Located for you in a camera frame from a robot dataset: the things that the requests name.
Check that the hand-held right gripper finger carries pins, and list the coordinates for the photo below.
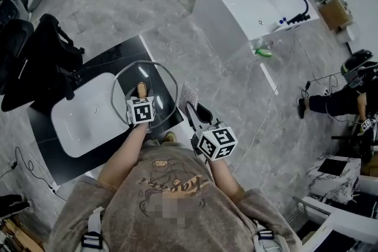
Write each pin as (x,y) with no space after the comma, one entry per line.
(209,116)
(193,121)

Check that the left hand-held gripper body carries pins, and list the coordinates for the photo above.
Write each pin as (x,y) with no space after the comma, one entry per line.
(141,111)

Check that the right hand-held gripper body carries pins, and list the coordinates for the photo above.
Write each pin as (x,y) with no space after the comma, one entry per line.
(217,141)

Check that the glass pot lid wooden knob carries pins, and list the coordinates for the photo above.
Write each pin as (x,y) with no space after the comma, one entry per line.
(142,88)

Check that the person's right forearm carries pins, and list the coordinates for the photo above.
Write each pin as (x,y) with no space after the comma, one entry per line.
(226,180)

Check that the person's left forearm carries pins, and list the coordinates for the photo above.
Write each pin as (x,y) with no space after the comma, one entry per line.
(124,156)

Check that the person's right green shoe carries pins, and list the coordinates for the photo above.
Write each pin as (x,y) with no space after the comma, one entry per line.
(170,136)

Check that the white sink basin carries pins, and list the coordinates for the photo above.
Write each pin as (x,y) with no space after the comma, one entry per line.
(88,121)

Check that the black sink faucet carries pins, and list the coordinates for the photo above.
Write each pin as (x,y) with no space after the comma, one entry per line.
(74,82)

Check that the grey printed shirt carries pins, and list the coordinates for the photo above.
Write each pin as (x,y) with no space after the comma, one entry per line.
(177,215)

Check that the green bottle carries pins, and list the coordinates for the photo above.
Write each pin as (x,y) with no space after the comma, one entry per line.
(264,52)

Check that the dark vanity cabinet black top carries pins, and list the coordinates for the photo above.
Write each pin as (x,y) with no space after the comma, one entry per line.
(74,168)

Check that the black office chair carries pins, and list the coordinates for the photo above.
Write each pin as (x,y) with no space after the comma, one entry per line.
(44,68)

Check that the white bathtub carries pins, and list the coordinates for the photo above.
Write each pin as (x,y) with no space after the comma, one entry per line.
(230,9)

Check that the white bottle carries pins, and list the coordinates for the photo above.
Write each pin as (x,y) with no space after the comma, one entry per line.
(276,26)

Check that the white power strip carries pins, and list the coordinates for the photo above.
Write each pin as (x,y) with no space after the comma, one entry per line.
(53,188)

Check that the white marble pattern cabinet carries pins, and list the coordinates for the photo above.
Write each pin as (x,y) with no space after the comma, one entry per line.
(333,186)

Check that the black bathtub faucet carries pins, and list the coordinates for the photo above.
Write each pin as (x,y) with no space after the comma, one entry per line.
(302,16)

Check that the white panel stand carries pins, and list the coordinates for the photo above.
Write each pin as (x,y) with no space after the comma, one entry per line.
(330,233)

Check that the black helmet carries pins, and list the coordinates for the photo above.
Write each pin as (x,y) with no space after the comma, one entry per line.
(357,63)

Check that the cardboard box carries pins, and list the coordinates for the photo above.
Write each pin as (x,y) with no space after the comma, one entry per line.
(335,13)

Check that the white round container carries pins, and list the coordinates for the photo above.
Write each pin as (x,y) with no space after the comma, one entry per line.
(350,34)

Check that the black metal frame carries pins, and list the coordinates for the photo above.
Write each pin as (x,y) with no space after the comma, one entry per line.
(360,144)

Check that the wooden frame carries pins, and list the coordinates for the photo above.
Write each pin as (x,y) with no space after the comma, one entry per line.
(17,236)

